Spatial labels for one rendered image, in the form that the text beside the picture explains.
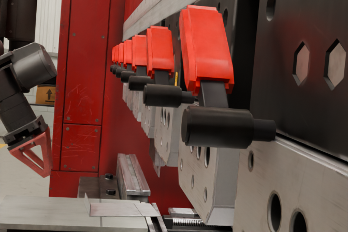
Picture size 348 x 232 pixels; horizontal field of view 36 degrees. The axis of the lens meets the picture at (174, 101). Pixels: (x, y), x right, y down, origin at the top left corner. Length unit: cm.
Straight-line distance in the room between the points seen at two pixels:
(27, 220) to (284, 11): 76
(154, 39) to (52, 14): 755
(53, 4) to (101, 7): 620
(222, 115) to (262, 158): 3
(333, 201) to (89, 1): 169
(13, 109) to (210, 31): 73
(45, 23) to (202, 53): 777
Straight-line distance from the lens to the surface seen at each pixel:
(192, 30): 28
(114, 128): 185
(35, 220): 96
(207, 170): 37
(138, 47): 68
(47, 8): 804
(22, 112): 99
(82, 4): 184
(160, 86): 43
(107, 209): 103
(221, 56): 27
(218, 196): 35
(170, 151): 55
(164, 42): 48
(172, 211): 104
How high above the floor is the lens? 128
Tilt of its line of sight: 4 degrees down
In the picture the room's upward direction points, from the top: 5 degrees clockwise
